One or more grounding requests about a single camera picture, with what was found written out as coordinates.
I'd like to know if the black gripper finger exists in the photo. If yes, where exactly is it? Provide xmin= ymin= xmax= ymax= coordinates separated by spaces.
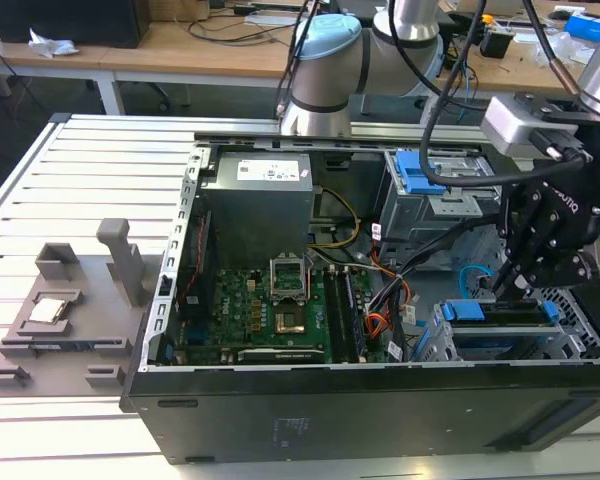
xmin=494 ymin=182 xmax=561 ymax=301
xmin=517 ymin=247 xmax=600 ymax=301

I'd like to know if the hard disk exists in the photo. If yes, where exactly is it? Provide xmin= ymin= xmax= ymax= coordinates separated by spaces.
xmin=441 ymin=298 xmax=561 ymax=330

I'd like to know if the metal disk bay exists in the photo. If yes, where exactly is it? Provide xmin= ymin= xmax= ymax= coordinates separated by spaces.
xmin=418 ymin=289 xmax=600 ymax=362

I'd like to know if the black RAM slot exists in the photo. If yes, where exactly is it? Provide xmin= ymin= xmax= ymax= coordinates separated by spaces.
xmin=335 ymin=267 xmax=356 ymax=362
xmin=323 ymin=267 xmax=342 ymax=362

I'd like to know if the metal drive cage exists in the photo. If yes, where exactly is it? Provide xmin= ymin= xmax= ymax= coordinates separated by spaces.
xmin=378 ymin=148 xmax=505 ymax=242

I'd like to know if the blue box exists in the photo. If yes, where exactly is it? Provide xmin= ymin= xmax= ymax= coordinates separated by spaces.
xmin=563 ymin=11 xmax=600 ymax=42

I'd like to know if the metal locking lever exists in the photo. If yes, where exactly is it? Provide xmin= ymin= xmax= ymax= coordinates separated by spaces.
xmin=303 ymin=253 xmax=315 ymax=302

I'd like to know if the metal socket cover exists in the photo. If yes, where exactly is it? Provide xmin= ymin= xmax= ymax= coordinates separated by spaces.
xmin=268 ymin=253 xmax=312 ymax=305

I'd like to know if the CPU socket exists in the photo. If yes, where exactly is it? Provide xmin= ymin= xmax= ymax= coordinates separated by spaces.
xmin=271 ymin=308 xmax=307 ymax=336

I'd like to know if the black open PC case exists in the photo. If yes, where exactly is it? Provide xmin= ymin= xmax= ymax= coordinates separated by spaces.
xmin=118 ymin=129 xmax=600 ymax=467

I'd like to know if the grey power supply unit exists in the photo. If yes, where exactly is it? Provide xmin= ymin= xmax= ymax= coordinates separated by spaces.
xmin=198 ymin=151 xmax=316 ymax=262

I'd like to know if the black graphics card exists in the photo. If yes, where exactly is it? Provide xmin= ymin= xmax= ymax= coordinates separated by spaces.
xmin=236 ymin=346 xmax=327 ymax=366

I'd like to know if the green motherboard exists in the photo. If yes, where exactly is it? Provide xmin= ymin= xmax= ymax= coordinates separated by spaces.
xmin=176 ymin=263 xmax=397 ymax=367

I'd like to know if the black case fan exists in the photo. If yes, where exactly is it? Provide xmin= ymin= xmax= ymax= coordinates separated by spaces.
xmin=186 ymin=208 xmax=215 ymax=302

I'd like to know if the wooden desk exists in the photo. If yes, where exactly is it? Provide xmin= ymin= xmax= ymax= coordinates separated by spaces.
xmin=0 ymin=0 xmax=600 ymax=94

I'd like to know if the grey parts rack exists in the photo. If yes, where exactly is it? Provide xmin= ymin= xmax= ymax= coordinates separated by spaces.
xmin=0 ymin=217 xmax=157 ymax=400

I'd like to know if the silver CPU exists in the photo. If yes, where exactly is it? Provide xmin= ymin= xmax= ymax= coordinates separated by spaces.
xmin=26 ymin=296 xmax=75 ymax=325

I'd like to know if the black computer box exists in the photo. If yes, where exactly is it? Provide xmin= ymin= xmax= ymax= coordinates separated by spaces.
xmin=0 ymin=0 xmax=152 ymax=50

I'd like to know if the crumpled white paper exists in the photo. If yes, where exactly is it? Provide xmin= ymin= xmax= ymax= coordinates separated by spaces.
xmin=26 ymin=27 xmax=80 ymax=60

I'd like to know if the blue disk wire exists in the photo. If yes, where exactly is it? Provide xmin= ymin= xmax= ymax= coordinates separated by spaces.
xmin=458 ymin=263 xmax=495 ymax=292

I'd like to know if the black cable bundle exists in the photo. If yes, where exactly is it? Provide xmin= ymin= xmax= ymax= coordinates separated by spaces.
xmin=366 ymin=219 xmax=502 ymax=312

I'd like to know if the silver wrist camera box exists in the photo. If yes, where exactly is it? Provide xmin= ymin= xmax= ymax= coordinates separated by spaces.
xmin=481 ymin=93 xmax=582 ymax=160

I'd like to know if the blue plastic drive bracket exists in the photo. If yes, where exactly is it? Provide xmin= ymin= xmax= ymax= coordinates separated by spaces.
xmin=393 ymin=148 xmax=450 ymax=197

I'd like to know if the black camera cable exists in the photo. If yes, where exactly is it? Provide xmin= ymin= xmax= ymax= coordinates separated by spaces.
xmin=418 ymin=0 xmax=595 ymax=190

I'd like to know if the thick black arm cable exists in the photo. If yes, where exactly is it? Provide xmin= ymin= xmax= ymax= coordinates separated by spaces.
xmin=521 ymin=0 xmax=582 ymax=95

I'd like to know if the orange wire bundle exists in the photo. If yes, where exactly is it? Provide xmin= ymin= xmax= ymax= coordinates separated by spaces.
xmin=363 ymin=276 xmax=412 ymax=342

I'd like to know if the yellow power wire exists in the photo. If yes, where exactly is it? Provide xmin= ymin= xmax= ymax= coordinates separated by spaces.
xmin=311 ymin=186 xmax=362 ymax=250

